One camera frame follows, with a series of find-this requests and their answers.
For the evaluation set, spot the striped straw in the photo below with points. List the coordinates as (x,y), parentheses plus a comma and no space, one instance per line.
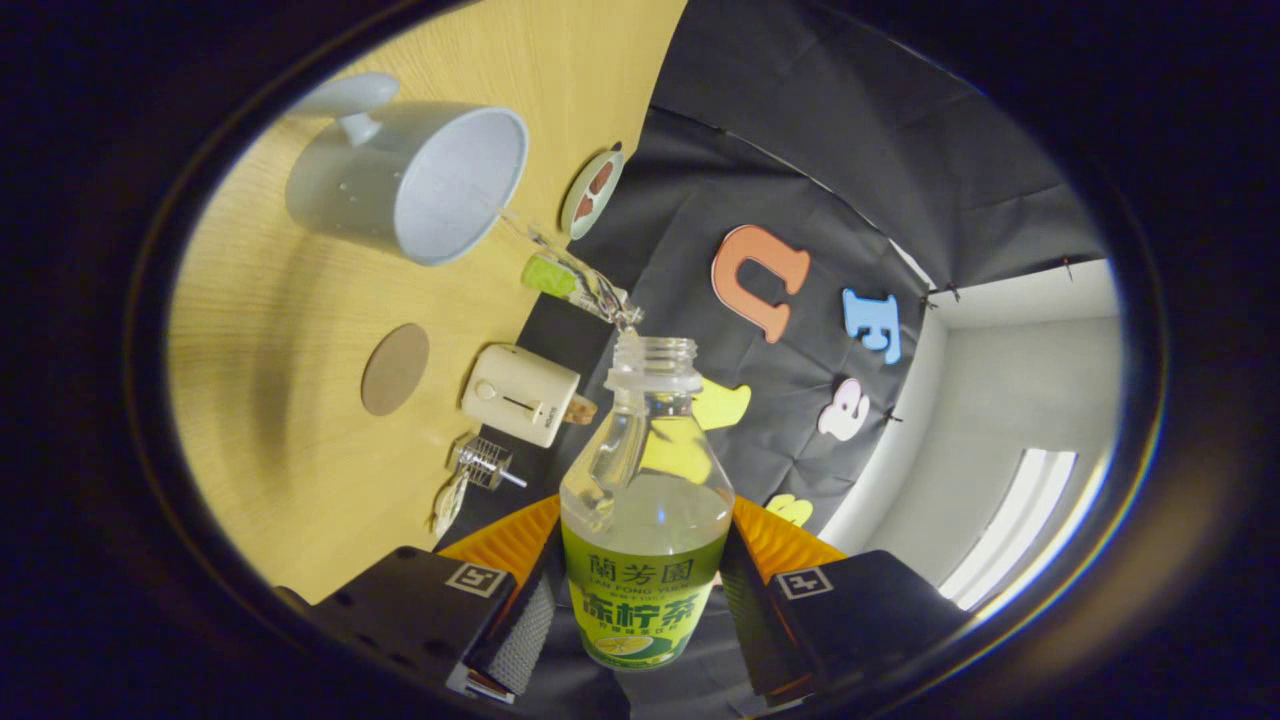
(512,479)

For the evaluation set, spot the white cup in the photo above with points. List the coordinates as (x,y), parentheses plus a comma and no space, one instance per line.
(350,190)

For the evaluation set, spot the ceiling light panel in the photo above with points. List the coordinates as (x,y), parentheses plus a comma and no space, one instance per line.
(1010,530)

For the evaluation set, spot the clear juice bottle green label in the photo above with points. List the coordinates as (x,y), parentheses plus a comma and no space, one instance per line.
(645,600)

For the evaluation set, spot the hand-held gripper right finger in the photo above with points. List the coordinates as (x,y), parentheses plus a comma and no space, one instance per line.
(745,620)

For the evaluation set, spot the brown food piece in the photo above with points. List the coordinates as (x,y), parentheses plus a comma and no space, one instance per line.
(584,208)
(601,177)

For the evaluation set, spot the round brown coaster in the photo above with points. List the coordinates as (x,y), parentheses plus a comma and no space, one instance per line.
(395,370)

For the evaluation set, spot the slim bottle white green label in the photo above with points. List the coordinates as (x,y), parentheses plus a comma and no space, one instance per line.
(548,276)

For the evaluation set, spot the brown toast slice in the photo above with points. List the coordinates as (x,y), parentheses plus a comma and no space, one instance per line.
(582,409)

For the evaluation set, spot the black backdrop cloth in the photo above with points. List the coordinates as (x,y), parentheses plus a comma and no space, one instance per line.
(800,150)

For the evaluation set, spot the white toaster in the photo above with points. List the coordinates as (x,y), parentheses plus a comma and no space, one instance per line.
(515,390)

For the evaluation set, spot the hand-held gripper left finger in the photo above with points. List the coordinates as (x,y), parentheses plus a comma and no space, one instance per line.
(535,590)

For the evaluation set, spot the wooden table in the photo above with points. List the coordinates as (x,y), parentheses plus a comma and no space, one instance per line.
(280,400)

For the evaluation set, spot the pale green plate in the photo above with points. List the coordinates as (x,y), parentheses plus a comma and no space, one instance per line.
(575,226)

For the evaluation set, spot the white divided dish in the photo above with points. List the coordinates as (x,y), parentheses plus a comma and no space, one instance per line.
(448,505)

